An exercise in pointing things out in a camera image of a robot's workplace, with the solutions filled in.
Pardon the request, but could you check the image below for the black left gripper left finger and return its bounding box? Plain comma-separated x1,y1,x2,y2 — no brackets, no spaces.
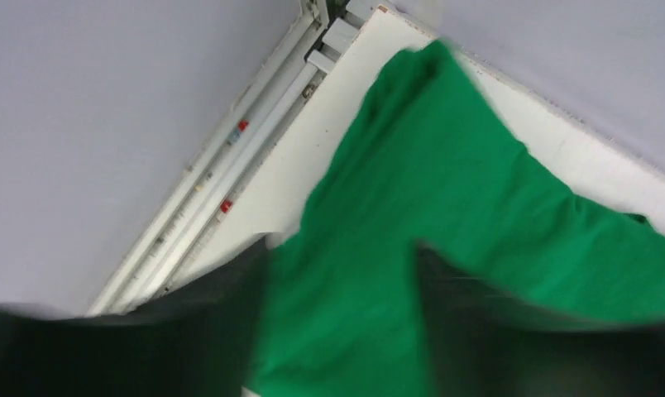
0,239,270,396

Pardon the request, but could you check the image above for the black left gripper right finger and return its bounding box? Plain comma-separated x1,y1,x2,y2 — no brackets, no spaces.
416,245,665,396

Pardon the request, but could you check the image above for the green t-shirt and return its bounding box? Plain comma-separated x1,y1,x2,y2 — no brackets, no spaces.
249,41,665,396

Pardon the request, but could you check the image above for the aluminium frame rail left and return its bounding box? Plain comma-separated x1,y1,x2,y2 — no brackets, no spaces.
89,1,378,315

